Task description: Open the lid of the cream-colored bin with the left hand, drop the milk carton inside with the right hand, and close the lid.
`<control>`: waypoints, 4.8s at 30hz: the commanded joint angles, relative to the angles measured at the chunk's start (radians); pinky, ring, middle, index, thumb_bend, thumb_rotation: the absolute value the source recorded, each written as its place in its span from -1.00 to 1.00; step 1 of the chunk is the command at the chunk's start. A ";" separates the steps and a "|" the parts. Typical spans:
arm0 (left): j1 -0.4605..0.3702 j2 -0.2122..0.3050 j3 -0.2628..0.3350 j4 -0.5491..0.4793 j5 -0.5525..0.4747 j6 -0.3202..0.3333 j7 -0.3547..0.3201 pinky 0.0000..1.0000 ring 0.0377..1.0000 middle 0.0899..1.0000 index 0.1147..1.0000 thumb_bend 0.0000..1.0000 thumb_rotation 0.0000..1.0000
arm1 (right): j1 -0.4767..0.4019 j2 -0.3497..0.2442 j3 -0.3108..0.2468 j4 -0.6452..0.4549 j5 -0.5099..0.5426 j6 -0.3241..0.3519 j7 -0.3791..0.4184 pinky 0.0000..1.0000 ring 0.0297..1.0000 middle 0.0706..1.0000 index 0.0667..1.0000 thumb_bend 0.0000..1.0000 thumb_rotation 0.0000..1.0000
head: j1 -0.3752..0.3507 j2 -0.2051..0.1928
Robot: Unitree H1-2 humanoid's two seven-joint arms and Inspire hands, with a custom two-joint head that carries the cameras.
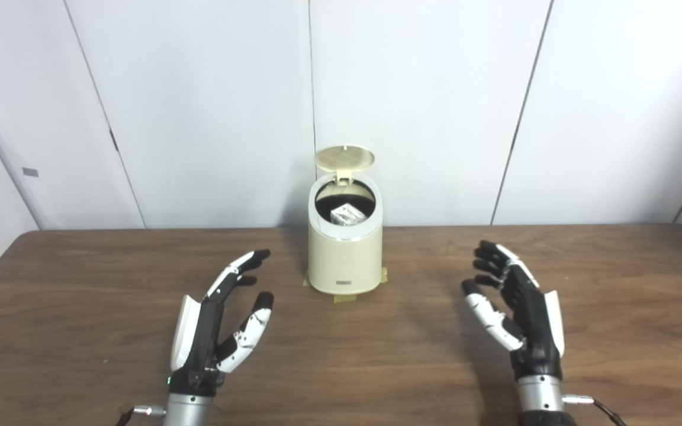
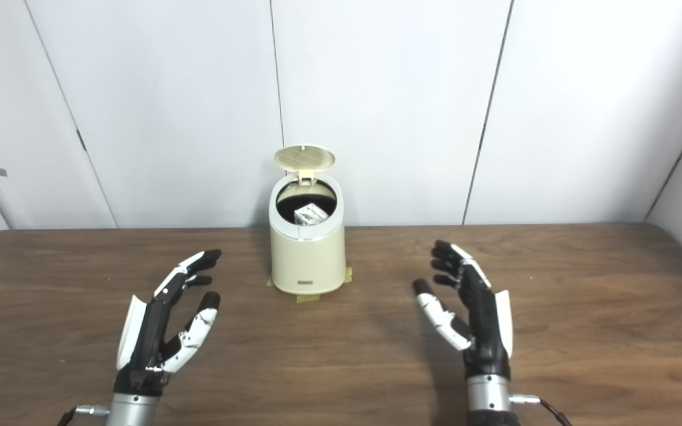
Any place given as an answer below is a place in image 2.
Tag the white green milk carton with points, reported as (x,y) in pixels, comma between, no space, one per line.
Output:
(310,215)

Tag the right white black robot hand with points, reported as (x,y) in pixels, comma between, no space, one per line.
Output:
(486,331)

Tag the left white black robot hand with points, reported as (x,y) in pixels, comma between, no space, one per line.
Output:
(145,337)

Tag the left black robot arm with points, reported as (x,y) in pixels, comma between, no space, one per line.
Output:
(131,411)

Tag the cream-colored bin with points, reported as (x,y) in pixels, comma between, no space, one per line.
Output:
(308,260)

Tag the round cream bin lid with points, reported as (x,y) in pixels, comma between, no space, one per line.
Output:
(305,157)

